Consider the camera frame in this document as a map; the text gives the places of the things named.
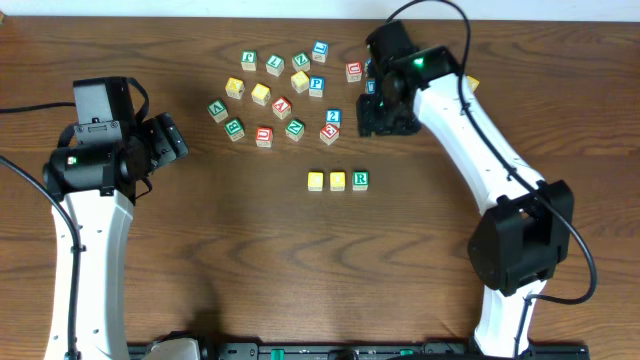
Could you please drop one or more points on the red 3 block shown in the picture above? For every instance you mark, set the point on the red 3 block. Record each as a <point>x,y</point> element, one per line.
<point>329,134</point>

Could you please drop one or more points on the red u block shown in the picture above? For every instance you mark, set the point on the red u block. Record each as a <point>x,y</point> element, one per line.
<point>264,137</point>
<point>354,71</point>

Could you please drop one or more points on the green A block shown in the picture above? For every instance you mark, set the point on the green A block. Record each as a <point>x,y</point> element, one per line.
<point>218,111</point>

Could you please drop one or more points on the green L block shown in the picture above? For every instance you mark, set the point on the green L block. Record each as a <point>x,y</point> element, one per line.
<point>275,65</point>

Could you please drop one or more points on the blue D block centre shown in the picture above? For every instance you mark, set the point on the blue D block centre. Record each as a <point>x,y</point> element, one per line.
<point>367,67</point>

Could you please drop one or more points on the green B block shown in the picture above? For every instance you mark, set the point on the green B block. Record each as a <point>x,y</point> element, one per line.
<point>234,129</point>

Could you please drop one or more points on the green N block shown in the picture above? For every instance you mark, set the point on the green N block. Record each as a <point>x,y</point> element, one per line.
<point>295,129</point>

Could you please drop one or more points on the yellow block left middle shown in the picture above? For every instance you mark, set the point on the yellow block left middle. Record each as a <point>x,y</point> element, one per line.
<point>261,94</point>

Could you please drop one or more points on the red A block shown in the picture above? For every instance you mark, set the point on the red A block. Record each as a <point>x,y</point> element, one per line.
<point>281,108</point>

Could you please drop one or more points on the yellow S block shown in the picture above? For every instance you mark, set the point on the yellow S block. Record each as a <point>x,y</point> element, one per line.
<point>300,81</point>

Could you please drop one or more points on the yellow C block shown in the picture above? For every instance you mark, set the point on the yellow C block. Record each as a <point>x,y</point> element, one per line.
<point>315,181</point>

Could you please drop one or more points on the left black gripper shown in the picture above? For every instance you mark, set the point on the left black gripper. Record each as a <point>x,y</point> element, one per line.
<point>167,138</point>

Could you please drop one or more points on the blue 2 block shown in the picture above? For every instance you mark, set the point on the blue 2 block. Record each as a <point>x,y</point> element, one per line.
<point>334,117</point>

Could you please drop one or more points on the blue J block top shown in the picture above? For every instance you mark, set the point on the blue J block top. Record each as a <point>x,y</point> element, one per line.
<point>320,51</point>

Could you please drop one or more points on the yellow O block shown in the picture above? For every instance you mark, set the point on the yellow O block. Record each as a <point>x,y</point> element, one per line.
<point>337,181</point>

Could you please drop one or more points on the green Z block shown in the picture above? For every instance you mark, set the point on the green Z block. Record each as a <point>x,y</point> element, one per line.
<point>301,62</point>

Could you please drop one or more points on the yellow X block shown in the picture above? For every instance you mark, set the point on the yellow X block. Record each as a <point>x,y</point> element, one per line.
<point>235,88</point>

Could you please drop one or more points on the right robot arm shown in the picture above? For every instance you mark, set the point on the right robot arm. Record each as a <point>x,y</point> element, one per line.
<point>522,235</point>

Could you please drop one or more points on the green R block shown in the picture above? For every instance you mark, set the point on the green R block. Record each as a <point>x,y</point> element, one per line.
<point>360,180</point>

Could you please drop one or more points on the red U block top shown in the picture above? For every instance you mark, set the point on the red U block top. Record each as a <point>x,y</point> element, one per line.
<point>354,71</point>

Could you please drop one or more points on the blue T block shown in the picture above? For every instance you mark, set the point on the blue T block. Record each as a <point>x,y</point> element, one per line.
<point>370,87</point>

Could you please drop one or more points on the yellow K block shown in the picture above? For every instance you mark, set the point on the yellow K block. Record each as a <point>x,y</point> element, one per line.
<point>473,83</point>

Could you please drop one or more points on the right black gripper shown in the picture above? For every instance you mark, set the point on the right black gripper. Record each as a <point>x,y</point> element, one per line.
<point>373,120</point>

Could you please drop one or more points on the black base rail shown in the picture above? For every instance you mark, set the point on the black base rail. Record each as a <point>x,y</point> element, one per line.
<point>435,349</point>

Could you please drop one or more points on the red U block bottom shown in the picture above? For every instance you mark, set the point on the red U block bottom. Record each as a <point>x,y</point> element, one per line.
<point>264,137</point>

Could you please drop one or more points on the blue P block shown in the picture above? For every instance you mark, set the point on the blue P block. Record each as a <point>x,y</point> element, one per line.
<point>316,86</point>

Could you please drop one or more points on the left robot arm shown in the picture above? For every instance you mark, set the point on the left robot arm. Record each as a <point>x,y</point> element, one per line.
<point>92,176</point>

